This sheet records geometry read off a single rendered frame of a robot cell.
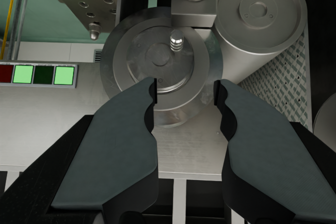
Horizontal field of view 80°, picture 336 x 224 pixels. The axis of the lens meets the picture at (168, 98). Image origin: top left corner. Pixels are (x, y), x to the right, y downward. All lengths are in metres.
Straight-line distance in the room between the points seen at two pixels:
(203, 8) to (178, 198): 0.48
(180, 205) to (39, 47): 3.43
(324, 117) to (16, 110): 0.70
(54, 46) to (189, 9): 3.44
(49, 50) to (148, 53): 3.45
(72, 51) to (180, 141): 3.05
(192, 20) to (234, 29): 0.06
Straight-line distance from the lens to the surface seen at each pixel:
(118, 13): 0.29
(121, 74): 0.24
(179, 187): 0.59
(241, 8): 0.29
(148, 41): 0.23
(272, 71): 0.38
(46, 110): 0.67
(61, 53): 3.55
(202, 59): 0.25
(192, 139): 0.57
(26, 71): 0.72
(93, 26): 0.66
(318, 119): 0.30
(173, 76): 0.22
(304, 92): 0.30
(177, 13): 0.24
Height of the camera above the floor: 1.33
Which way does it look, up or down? 9 degrees down
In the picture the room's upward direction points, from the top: 178 degrees counter-clockwise
